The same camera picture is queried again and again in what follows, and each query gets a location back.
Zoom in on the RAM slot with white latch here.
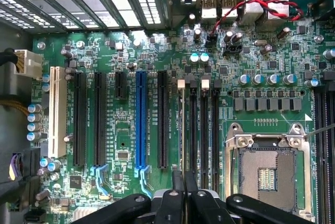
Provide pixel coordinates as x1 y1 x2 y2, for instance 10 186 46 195
177 79 186 172
200 74 211 191

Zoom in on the RAM slot with black latch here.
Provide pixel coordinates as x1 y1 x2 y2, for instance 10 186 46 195
314 87 326 224
188 80 198 183
211 80 220 193
325 87 335 224

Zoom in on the silver CPU socket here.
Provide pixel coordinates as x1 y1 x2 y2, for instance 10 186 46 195
224 122 315 222

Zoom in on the small white finned heatsink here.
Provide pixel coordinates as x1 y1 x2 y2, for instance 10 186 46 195
73 206 93 222

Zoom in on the long black expansion slot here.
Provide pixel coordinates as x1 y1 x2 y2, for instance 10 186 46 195
73 71 87 167
93 71 107 167
157 70 170 170

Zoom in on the green motherboard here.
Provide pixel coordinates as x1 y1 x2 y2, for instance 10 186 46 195
30 19 335 224

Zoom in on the blue expansion slot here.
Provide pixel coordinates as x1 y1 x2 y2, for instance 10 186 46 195
135 71 148 170

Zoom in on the black square chip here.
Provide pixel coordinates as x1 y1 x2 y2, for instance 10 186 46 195
69 174 82 189

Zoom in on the short black expansion slot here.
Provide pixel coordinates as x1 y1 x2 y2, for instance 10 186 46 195
114 71 128 100

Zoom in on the thin metal locking lever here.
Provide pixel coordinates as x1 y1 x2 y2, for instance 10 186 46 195
305 124 335 139

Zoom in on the white PCI expansion slot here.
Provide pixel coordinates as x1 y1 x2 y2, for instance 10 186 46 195
48 66 68 159

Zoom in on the black board header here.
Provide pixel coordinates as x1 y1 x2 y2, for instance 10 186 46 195
224 43 243 55

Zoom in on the black fan header connector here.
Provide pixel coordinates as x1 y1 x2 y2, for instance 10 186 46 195
205 34 218 49

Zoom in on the silver USB port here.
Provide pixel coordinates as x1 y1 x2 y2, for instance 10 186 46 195
200 0 218 20
219 0 238 20

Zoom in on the white power connector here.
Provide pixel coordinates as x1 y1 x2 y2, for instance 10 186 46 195
14 49 44 81

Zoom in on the silver stacked port block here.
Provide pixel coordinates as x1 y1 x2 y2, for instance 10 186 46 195
244 0 268 25

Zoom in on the silver ethernet port block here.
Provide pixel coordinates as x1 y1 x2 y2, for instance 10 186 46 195
266 0 290 20

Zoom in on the grey metal PC case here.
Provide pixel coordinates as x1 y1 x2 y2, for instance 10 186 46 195
0 0 335 224

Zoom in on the purple wire connector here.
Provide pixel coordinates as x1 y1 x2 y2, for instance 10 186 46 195
7 152 27 183

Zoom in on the yellow braided cable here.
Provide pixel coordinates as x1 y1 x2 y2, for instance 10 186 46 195
0 99 29 116

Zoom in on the red and black twisted wire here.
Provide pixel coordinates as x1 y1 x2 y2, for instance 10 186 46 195
209 0 305 39

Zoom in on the black cable bundle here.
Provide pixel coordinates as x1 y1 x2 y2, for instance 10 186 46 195
0 48 17 65

